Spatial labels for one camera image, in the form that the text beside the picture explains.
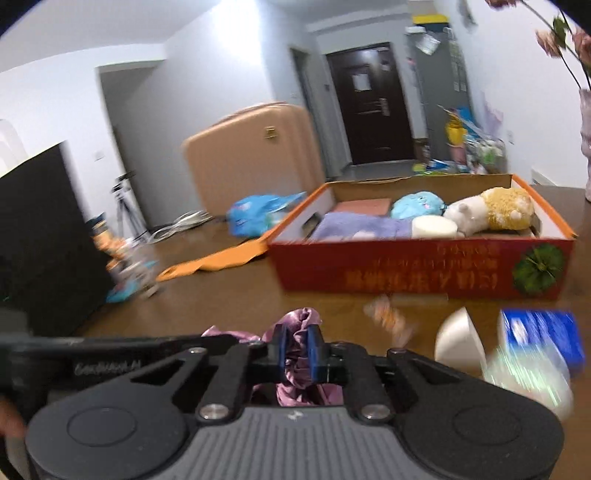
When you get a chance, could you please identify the pink satin bonnet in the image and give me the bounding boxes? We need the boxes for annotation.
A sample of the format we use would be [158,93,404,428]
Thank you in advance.
[201,308,345,408]

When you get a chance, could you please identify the iridescent plastic bag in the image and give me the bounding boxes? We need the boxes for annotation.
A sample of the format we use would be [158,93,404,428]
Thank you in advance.
[480,348,575,423]

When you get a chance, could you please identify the black paper bag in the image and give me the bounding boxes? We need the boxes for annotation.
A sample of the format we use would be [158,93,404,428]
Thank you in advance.
[0,141,114,337]

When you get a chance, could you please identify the small blue and white packet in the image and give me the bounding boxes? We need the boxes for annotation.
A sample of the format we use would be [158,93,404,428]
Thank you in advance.
[107,277,160,303]

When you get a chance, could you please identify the red cardboard box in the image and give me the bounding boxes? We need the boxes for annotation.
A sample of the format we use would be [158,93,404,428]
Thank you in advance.
[267,173,578,301]

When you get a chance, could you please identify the camera tripod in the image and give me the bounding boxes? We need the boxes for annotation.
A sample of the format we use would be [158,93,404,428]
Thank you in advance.
[110,171,151,243]

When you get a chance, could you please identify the grey fridge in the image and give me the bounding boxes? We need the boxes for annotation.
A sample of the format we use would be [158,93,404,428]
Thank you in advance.
[406,21,476,162]

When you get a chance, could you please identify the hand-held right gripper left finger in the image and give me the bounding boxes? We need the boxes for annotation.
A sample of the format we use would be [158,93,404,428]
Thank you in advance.
[131,325,293,424]

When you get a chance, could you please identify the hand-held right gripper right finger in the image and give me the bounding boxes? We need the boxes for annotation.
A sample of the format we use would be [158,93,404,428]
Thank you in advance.
[307,325,463,424]

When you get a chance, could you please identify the purple burlap pouch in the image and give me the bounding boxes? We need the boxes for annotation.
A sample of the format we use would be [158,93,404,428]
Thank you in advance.
[310,212,414,241]

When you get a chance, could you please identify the white and yellow plush lamb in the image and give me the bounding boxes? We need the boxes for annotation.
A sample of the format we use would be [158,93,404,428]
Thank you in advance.
[443,186,536,235]

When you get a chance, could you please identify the orange and white wrapper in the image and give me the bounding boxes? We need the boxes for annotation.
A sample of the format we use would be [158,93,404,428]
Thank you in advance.
[362,295,419,347]

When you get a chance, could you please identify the blue wet wipes pack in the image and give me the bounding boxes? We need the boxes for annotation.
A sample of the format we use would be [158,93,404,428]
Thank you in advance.
[226,191,308,238]

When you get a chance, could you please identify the orange cloth strip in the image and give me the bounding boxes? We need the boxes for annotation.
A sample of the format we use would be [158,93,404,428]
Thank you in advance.
[156,240,271,283]

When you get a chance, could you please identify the peach hard-shell suitcase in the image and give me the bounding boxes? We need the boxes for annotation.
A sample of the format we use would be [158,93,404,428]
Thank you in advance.
[181,102,328,217]

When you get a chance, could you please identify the blue tissue packet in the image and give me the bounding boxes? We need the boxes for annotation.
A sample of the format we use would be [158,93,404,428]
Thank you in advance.
[498,308,581,377]

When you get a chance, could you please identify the dark brown door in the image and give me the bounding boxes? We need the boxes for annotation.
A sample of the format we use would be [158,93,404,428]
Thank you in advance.
[325,42,414,167]

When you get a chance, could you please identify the blue plush toy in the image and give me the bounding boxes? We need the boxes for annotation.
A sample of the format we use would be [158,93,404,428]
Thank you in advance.
[390,191,448,220]

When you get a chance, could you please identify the dried pink rose bouquet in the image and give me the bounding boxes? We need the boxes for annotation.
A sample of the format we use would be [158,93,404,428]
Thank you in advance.
[485,0,591,90]

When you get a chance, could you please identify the white cables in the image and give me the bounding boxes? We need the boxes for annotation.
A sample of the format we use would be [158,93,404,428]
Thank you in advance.
[150,210,215,241]

